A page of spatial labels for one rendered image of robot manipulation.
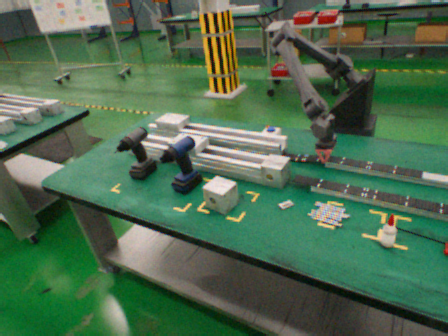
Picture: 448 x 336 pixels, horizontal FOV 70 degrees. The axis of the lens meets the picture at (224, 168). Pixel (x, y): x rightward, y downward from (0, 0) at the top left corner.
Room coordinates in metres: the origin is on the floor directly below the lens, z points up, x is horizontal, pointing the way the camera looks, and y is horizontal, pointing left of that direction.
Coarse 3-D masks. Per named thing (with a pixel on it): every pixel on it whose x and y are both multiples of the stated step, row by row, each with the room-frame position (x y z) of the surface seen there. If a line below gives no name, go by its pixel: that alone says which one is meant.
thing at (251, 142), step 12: (156, 132) 1.68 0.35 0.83; (168, 132) 1.63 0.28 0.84; (180, 132) 1.58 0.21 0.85; (192, 132) 1.53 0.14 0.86; (204, 132) 1.51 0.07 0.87; (216, 132) 1.53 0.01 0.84; (228, 132) 1.49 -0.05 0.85; (240, 132) 1.45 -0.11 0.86; (252, 132) 1.42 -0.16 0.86; (216, 144) 1.46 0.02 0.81; (228, 144) 1.40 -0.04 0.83; (240, 144) 1.36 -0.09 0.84; (252, 144) 1.32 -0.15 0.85; (264, 144) 1.29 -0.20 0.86; (276, 144) 1.27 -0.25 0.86
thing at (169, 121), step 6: (168, 114) 1.73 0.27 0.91; (174, 114) 1.72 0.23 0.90; (156, 120) 1.67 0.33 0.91; (162, 120) 1.65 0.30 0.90; (168, 120) 1.64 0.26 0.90; (174, 120) 1.63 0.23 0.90; (180, 120) 1.62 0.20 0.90; (186, 120) 1.64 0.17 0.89; (162, 126) 1.64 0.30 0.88; (168, 126) 1.62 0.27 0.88; (174, 126) 1.59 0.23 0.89; (180, 126) 1.59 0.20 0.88
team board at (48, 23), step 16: (32, 0) 6.76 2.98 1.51; (48, 0) 6.69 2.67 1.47; (64, 0) 6.61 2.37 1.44; (80, 0) 6.53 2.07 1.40; (96, 0) 6.45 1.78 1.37; (48, 16) 6.72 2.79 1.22; (64, 16) 6.63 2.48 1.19; (80, 16) 6.55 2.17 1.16; (96, 16) 6.48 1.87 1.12; (48, 32) 6.72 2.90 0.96; (112, 32) 6.46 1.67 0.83; (112, 64) 6.52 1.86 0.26
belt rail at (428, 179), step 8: (336, 168) 1.13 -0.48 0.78; (344, 168) 1.11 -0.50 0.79; (352, 168) 1.09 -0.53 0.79; (360, 168) 1.07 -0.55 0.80; (384, 176) 1.02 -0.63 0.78; (392, 176) 1.00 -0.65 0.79; (400, 176) 0.99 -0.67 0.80; (408, 176) 0.97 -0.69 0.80; (424, 176) 0.95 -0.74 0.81; (432, 176) 0.94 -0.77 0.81; (440, 176) 0.93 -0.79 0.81; (424, 184) 0.94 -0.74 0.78; (432, 184) 0.92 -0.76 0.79; (440, 184) 0.91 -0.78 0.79
